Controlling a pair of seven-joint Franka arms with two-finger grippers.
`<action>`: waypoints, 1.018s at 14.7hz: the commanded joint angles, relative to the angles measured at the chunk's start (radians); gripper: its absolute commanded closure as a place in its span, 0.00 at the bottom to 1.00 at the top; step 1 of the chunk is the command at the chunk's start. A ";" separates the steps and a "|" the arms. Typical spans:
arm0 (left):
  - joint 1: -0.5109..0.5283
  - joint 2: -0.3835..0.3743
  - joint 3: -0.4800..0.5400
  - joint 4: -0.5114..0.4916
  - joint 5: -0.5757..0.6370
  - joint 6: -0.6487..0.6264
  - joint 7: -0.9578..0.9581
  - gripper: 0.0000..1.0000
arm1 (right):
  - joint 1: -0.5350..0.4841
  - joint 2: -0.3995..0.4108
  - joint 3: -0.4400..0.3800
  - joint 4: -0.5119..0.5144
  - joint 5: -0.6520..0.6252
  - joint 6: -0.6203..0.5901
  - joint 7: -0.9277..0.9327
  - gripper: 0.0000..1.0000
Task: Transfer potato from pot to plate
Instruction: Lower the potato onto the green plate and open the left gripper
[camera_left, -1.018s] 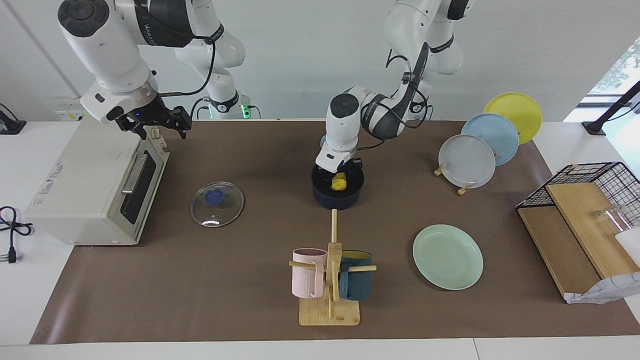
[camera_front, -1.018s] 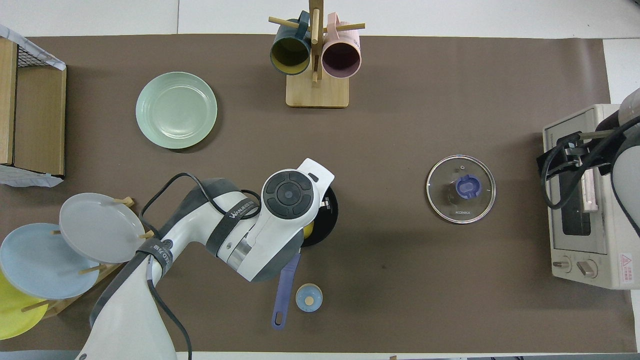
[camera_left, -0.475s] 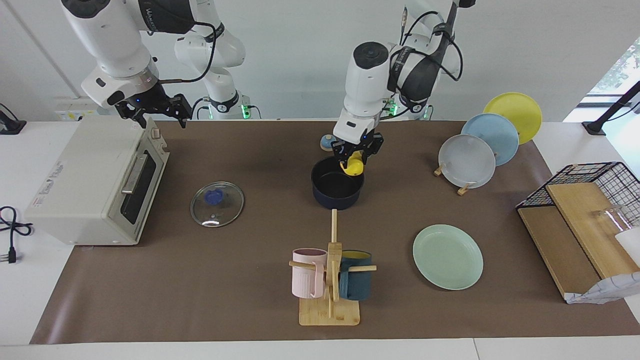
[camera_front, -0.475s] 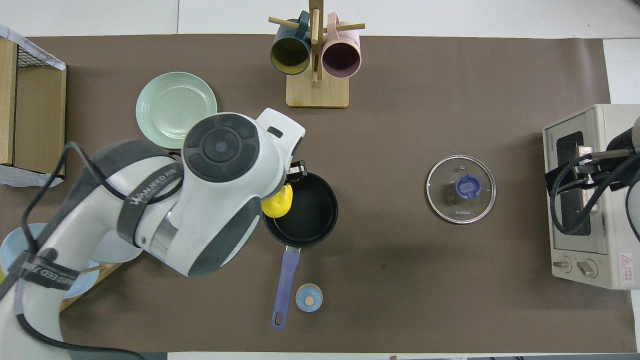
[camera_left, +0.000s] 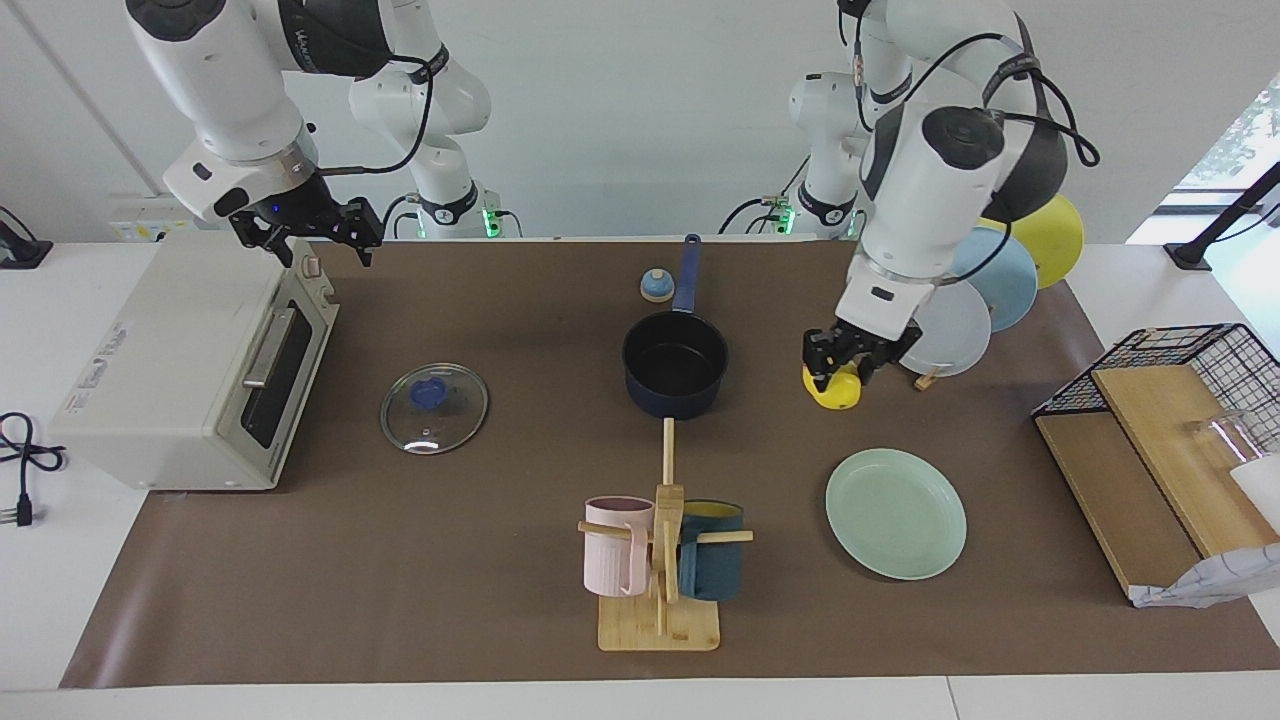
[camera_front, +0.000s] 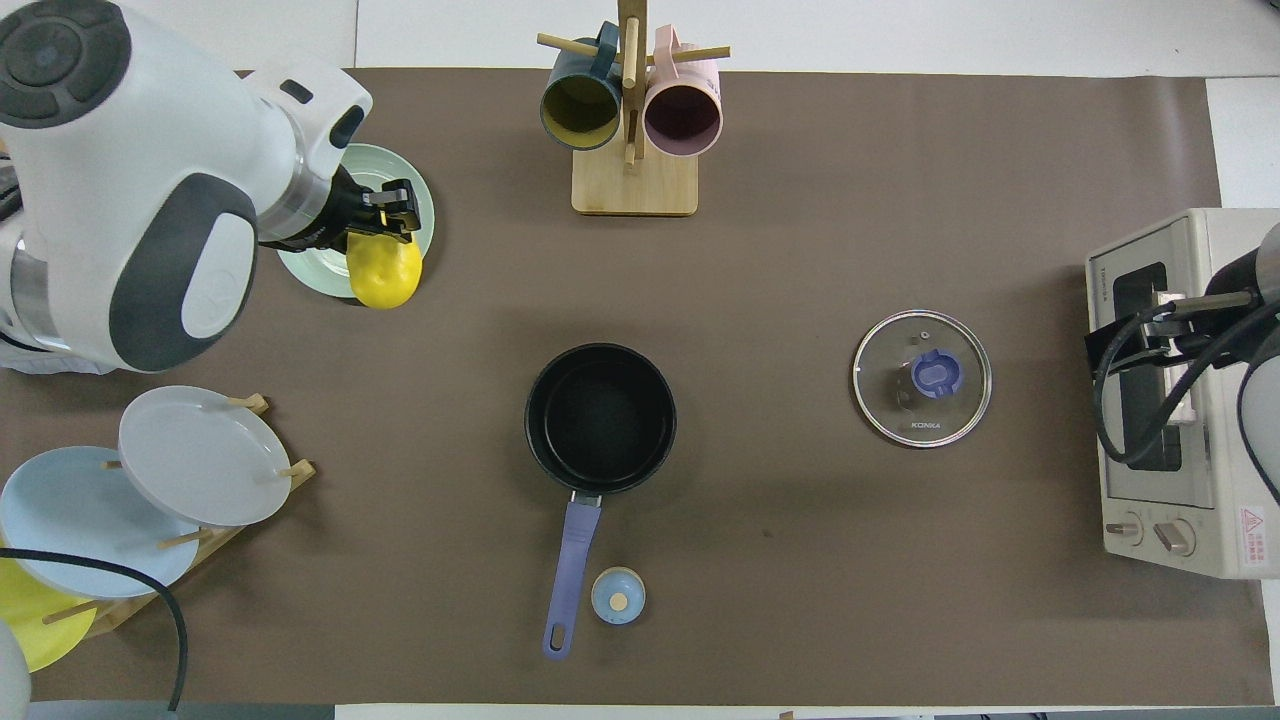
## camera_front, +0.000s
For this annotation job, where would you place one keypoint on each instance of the grey plate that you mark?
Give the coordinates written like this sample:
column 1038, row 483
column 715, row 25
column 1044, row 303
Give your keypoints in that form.
column 200, row 455

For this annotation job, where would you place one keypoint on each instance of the light blue plate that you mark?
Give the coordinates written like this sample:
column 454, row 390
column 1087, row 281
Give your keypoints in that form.
column 80, row 525

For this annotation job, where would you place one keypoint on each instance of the yellow plate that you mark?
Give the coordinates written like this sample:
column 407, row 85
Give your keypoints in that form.
column 35, row 620

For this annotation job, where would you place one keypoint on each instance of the wooden mug tree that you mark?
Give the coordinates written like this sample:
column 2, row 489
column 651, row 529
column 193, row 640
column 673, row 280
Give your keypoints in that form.
column 632, row 185

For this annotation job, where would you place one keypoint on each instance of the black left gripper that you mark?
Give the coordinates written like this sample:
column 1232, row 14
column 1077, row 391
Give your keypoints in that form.
column 345, row 215

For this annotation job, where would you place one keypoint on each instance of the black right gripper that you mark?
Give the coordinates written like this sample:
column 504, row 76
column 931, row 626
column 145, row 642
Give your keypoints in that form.
column 1205, row 335

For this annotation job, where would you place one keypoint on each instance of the pink mug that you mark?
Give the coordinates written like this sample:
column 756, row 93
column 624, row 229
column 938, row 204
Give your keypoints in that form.
column 683, row 115

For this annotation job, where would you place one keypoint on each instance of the dark blue mug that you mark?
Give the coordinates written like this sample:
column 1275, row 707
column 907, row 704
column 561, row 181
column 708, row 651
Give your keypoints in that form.
column 580, row 105

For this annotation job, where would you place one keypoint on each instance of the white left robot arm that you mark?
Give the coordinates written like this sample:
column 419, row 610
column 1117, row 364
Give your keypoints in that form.
column 130, row 170

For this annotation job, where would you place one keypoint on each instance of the pale green plate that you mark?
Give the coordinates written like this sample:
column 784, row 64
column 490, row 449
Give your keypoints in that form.
column 415, row 195

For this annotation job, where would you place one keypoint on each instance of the brown paper table mat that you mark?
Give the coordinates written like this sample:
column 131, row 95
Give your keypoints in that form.
column 850, row 220

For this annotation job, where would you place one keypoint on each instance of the beige toaster oven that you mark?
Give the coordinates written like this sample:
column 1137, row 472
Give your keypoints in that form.
column 1225, row 540

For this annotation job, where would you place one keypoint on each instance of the glass lid purple knob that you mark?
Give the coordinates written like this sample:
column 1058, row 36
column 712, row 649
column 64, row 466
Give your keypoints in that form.
column 922, row 375

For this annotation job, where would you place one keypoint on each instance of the wooden plate rack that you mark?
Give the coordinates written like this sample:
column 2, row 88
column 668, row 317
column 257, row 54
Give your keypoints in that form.
column 225, row 540

